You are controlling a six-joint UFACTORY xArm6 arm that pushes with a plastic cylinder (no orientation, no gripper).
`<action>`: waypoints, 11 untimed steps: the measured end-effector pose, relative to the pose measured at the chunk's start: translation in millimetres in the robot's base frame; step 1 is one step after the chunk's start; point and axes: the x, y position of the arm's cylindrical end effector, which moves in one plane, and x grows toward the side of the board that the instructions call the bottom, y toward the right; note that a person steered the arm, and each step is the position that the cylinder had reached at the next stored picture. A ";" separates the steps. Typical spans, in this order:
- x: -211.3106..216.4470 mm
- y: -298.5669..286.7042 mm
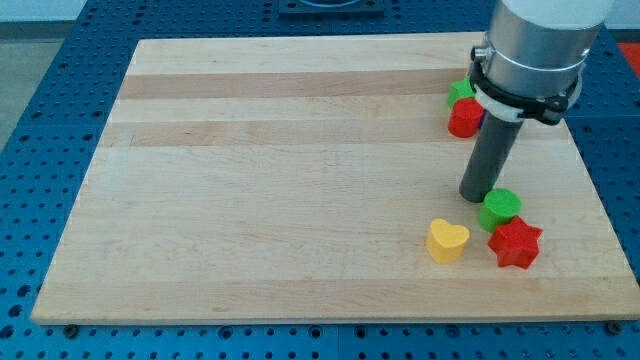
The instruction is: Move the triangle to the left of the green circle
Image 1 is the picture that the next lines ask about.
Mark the wooden board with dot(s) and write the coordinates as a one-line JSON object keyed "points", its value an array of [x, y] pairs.
{"points": [[294, 180]]}

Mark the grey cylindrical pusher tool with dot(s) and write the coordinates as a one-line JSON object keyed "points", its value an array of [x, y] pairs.
{"points": [[495, 140]]}

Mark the green cylinder block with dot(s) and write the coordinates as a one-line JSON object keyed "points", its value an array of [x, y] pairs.
{"points": [[499, 207]]}

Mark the red cylinder block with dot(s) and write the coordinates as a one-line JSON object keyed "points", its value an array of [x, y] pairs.
{"points": [[464, 118]]}

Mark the blue block hidden sliver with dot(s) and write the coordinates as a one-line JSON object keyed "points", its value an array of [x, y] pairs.
{"points": [[481, 119]]}

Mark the yellow heart block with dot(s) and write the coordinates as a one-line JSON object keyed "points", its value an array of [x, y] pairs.
{"points": [[446, 242]]}

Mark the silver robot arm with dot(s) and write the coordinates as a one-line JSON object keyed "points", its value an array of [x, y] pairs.
{"points": [[537, 47]]}

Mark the red star block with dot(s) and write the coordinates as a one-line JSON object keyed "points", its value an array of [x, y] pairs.
{"points": [[515, 243]]}

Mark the green block behind red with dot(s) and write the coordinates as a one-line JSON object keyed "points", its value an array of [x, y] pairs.
{"points": [[459, 90]]}

